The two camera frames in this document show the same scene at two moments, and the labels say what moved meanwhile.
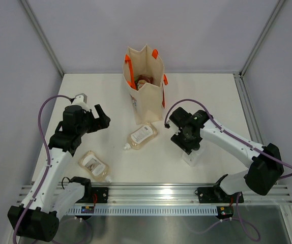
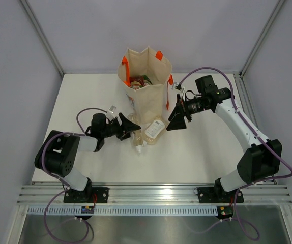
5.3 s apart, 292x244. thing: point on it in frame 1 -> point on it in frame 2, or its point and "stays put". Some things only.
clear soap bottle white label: (141, 136) -> (153, 130)
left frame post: (43, 36) stays put
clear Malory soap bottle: (95, 166) -> (137, 135)
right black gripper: (186, 147) -> (178, 122)
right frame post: (274, 13) stays put
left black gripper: (98, 123) -> (124, 129)
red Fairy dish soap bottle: (142, 79) -> (136, 81)
